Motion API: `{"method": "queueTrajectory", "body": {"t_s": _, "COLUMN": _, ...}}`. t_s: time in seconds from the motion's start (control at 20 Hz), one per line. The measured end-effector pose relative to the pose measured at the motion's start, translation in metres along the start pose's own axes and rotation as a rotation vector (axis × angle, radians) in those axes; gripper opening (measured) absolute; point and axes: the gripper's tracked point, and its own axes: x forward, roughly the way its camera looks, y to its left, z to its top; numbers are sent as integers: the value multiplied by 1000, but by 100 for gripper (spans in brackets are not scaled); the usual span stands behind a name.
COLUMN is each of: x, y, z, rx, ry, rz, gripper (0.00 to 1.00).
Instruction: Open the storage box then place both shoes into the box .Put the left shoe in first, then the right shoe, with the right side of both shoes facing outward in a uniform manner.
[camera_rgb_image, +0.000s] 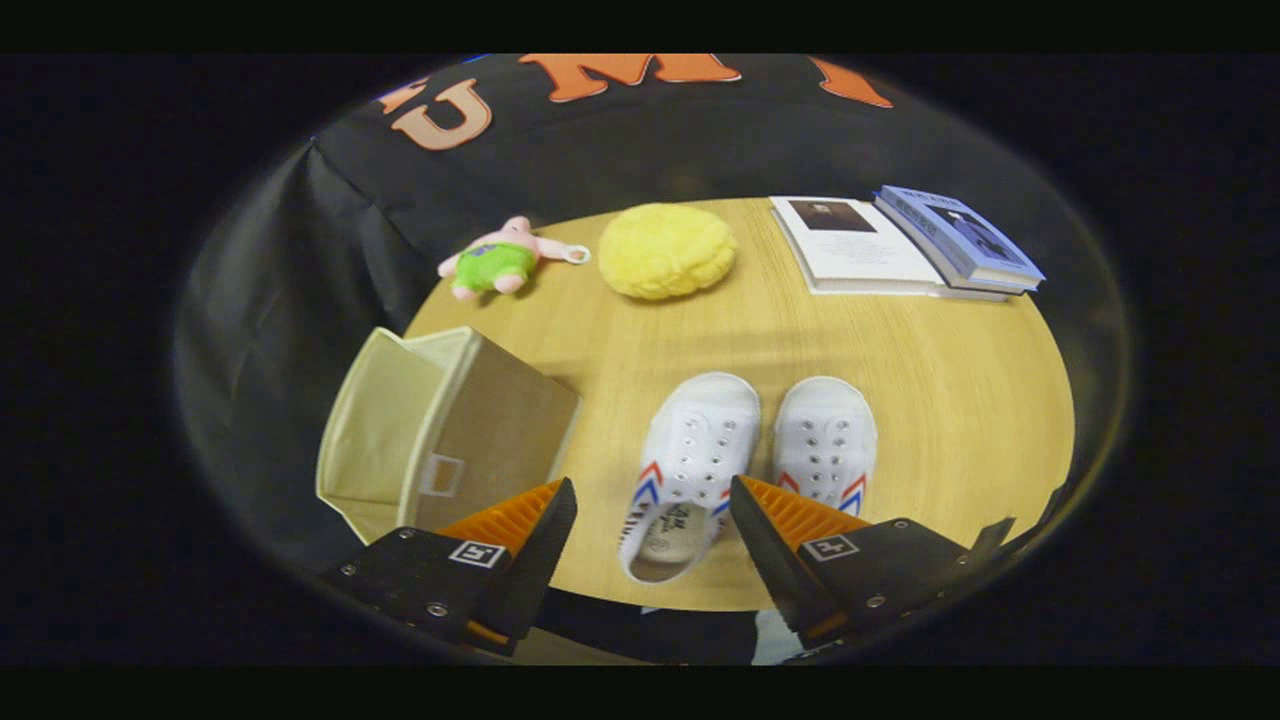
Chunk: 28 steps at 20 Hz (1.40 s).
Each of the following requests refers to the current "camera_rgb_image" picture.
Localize white canvas shoe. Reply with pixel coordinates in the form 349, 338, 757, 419
618, 372, 762, 586
770, 375, 879, 518

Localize yellow round plush cushion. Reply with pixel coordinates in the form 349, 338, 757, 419
598, 203, 739, 301

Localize beige fabric storage box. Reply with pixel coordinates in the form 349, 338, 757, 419
316, 326, 582, 546

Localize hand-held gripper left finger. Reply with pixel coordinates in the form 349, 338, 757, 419
318, 477, 579, 658

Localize white book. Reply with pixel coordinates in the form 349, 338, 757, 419
770, 196, 1011, 303

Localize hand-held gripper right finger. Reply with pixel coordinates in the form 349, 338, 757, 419
729, 475, 989, 651

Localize blue book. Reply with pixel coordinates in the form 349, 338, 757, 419
874, 185, 1047, 295

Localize pink and green plush toy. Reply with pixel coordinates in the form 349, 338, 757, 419
437, 216, 592, 302

